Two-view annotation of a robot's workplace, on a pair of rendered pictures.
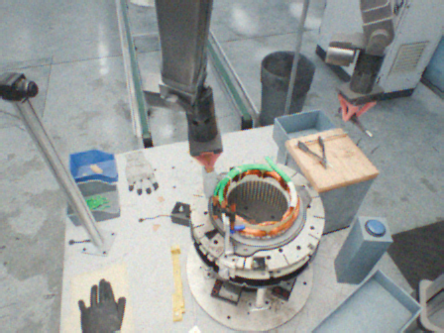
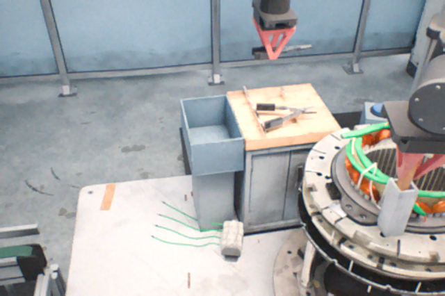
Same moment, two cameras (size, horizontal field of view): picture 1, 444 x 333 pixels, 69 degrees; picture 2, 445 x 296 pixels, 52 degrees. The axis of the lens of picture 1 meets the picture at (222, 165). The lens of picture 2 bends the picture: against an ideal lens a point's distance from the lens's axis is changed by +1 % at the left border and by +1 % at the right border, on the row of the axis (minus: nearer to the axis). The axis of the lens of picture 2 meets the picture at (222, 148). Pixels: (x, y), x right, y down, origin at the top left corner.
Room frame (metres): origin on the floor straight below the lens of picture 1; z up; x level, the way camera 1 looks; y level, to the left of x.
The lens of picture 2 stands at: (0.69, 0.51, 1.61)
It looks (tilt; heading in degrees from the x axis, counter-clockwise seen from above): 38 degrees down; 277
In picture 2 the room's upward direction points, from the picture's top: straight up
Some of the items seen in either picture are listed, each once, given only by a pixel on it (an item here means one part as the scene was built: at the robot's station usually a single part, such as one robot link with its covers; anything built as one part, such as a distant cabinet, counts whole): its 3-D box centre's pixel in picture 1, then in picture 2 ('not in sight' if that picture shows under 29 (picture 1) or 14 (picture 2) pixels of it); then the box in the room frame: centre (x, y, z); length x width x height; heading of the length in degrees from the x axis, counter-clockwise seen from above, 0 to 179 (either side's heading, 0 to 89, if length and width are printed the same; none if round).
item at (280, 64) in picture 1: (284, 84); not in sight; (2.07, -0.46, 0.39); 0.39 x 0.39 x 0.35
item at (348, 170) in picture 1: (329, 158); (280, 114); (0.66, -0.32, 1.05); 0.20 x 0.19 x 0.02; 18
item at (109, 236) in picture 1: (99, 242); not in sight; (0.54, 0.41, 0.78); 0.09 x 0.09 x 0.01; 81
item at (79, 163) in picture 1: (93, 167); not in sight; (0.84, 0.49, 0.82); 0.16 x 0.14 x 0.07; 107
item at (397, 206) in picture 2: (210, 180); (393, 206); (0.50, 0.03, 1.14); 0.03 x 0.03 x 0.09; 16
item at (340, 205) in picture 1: (318, 188); (275, 164); (0.66, -0.32, 0.91); 0.19 x 0.19 x 0.26; 18
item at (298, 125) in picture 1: (297, 154); (211, 168); (0.81, -0.27, 0.92); 0.17 x 0.11 x 0.28; 108
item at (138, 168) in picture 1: (140, 170); not in sight; (0.85, 0.32, 0.79); 0.24 x 0.12 x 0.02; 16
